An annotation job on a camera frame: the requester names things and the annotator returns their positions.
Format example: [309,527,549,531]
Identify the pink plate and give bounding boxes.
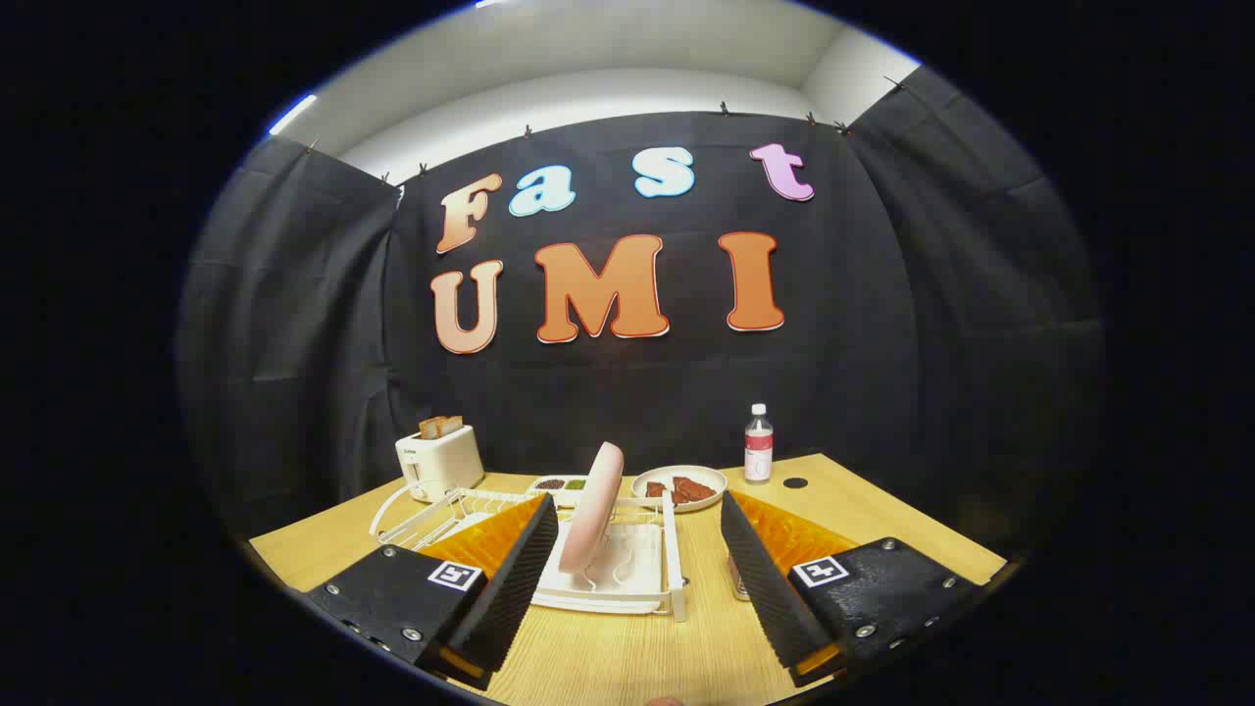
[559,441,626,575]

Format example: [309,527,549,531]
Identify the white wire dish rack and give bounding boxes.
[370,482,689,624]

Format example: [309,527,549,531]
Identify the white sauce dish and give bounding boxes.
[527,475,589,508]

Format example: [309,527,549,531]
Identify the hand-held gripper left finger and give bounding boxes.
[306,493,560,692]

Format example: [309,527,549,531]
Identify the white toaster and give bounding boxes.
[395,424,485,503]

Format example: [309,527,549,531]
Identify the white drip tray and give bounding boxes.
[529,520,678,616]

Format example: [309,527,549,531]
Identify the brown meat slices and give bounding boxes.
[645,477,717,505]

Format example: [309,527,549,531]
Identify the clear bottle with red label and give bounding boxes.
[743,403,775,485]

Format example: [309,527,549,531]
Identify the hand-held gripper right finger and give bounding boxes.
[721,490,981,687]

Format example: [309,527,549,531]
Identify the black backdrop cloth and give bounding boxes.
[176,67,1109,550]

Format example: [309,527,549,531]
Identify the white plate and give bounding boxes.
[631,465,728,514]

